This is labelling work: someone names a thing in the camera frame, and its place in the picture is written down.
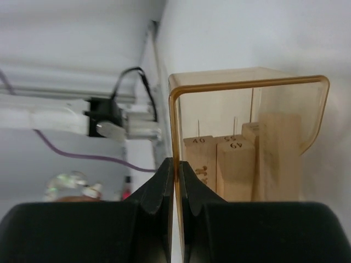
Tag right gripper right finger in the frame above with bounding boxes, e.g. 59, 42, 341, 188
179, 162, 350, 262

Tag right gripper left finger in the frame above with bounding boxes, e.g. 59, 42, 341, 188
1, 158, 173, 262

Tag amber transparent plastic box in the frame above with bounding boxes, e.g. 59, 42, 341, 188
168, 67, 330, 262

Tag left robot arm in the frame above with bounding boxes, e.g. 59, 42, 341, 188
1, 94, 162, 142

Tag wood block with text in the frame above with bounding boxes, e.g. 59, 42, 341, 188
183, 136, 217, 192

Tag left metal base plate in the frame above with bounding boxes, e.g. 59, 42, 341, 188
43, 171, 103, 202

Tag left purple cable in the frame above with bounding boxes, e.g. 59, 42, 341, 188
0, 70, 158, 173

